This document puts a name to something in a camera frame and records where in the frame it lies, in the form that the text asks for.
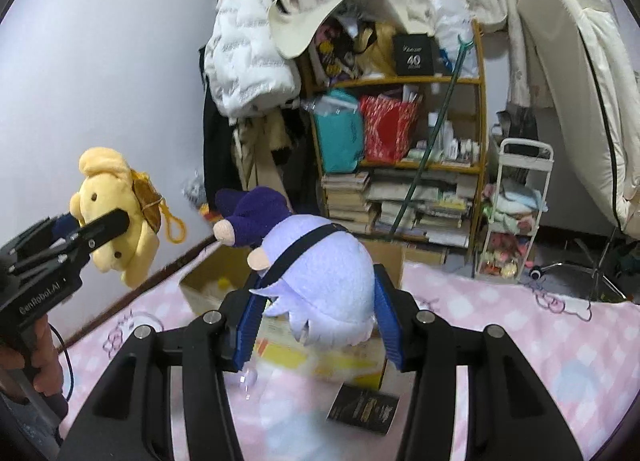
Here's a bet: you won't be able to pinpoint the purple haired plush doll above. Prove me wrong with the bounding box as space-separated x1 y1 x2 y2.
214 186 375 348

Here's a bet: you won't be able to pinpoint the beige coat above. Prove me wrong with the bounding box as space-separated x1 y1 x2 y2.
232 109 292 206

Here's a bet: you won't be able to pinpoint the small black card box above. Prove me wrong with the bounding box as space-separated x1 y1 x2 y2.
326 384 399 435

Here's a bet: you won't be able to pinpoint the cardboard box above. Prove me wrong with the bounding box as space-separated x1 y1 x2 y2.
178 234 407 392

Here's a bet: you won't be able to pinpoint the white puffer jacket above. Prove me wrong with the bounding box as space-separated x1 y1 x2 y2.
203 0 300 119

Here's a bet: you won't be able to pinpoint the red patterned gift bag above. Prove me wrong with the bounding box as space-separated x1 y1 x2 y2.
359 95 419 163

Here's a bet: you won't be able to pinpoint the white rolling cart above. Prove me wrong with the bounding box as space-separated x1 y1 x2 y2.
474 137 554 283

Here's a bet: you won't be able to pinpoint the cream mattress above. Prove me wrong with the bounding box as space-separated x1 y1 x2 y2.
518 0 639 238

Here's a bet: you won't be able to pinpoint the snack bags on floor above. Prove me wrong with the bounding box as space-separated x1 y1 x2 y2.
181 170 219 225

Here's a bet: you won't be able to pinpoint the cream hat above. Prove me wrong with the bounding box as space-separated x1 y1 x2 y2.
268 0 409 59

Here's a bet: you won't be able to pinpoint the person left hand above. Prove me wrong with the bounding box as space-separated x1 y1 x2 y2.
0 317 66 394

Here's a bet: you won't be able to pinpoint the black box with 40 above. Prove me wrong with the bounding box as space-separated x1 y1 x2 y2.
393 33 434 76

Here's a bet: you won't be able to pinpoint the wooden bookshelf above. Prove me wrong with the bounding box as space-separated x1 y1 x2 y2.
297 18 490 279

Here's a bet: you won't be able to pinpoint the teal bag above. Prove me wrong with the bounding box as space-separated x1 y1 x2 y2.
304 90 364 174

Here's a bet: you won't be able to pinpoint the stack of books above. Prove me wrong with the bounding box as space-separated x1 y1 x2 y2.
321 171 378 233

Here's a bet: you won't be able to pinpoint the green pole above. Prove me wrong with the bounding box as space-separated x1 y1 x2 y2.
387 36 475 239

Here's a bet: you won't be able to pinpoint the yellow dog plush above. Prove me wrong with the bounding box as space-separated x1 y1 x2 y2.
70 147 186 289

